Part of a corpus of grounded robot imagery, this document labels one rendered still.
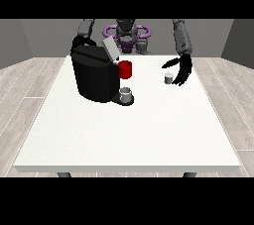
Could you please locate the pale grey machine lid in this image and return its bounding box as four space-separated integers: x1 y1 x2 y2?
101 36 121 61

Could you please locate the black coffee machine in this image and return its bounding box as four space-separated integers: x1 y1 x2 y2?
69 44 135 106

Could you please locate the red pod holder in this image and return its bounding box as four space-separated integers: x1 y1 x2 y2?
118 59 133 80

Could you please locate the small grey coffee pod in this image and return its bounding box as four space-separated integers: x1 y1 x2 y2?
164 71 175 84

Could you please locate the small grey cup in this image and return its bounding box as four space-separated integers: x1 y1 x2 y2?
119 86 134 103

